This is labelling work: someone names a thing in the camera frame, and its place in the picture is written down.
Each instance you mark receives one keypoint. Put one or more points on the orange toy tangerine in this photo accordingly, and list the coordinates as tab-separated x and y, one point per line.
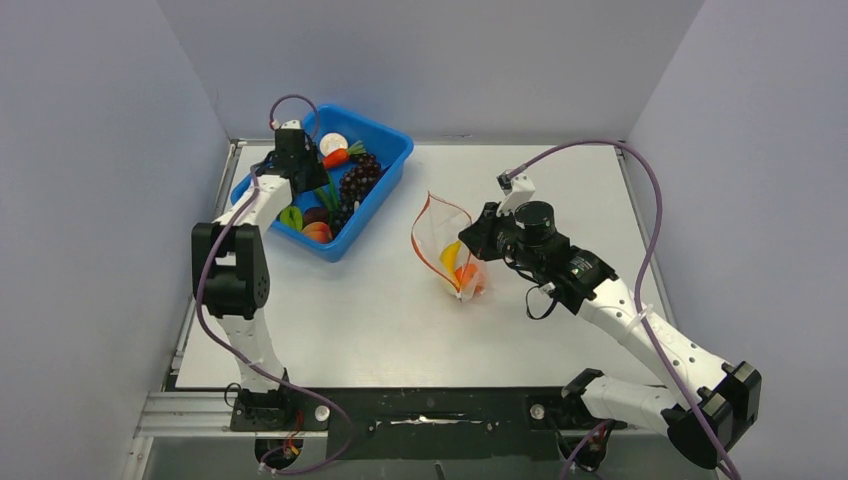
471	278

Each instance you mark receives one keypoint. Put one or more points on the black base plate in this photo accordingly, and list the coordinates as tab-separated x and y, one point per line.
409	423

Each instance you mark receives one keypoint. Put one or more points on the blue plastic bin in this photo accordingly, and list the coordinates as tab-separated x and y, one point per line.
391	147

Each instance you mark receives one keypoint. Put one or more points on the yellow toy banana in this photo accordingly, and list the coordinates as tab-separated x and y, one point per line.
449	255

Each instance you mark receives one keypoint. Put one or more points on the orange toy carrot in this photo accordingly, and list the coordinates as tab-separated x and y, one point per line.
341	156

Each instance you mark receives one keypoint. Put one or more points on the clear zip top bag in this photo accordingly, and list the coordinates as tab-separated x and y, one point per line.
435	240

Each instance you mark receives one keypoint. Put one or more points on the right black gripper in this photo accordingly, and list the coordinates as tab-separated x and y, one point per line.
479	237

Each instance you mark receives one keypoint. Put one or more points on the green toy leaf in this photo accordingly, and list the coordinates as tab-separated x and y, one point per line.
292	217

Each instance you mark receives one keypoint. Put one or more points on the green toy chili pepper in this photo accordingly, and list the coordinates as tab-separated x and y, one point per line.
334	193

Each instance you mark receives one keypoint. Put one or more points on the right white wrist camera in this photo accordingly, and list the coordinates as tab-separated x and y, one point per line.
518	190

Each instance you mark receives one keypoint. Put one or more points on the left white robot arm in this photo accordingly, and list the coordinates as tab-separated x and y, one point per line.
231	279

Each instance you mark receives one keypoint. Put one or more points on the toy peach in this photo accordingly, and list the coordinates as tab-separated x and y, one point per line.
318	231

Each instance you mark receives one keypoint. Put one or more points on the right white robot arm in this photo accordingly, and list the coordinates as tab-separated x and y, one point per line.
704	404

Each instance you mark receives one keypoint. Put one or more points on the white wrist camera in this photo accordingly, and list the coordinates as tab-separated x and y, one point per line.
293	124
518	190

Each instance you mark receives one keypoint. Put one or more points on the dark toy grape bunch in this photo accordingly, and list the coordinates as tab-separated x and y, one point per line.
353	188

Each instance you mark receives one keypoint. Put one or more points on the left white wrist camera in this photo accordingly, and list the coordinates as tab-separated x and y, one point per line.
293	124

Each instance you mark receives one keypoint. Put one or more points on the white round toy slice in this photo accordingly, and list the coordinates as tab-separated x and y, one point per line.
331	142

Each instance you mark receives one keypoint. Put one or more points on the green toy cucumber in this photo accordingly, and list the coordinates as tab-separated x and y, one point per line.
325	198

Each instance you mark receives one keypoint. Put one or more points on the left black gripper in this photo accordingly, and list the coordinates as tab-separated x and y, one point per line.
318	178

